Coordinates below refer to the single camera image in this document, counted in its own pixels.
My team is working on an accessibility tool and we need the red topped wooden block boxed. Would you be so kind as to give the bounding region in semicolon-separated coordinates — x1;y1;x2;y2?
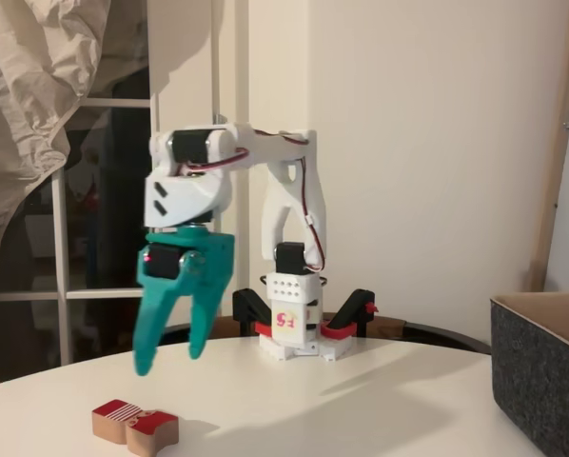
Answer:
91;398;180;454

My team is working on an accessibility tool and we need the dark grey felt basket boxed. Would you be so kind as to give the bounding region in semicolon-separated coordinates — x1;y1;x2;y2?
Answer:
489;292;569;457

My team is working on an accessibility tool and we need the white glazed door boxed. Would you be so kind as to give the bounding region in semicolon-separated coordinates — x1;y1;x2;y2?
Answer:
0;66;219;368

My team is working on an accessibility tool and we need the black table clamp red knob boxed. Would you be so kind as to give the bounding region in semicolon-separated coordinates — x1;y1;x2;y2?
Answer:
329;288;379;340

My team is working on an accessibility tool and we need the beige crumpled curtain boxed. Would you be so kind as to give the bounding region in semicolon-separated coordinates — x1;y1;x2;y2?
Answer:
0;0;150;389

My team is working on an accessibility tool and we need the dark curved chair backrest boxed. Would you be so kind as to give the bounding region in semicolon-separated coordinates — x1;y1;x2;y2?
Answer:
131;311;494;356

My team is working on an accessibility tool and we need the wood framed translucent panel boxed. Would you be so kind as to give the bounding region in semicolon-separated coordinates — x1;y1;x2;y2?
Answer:
525;0;569;294

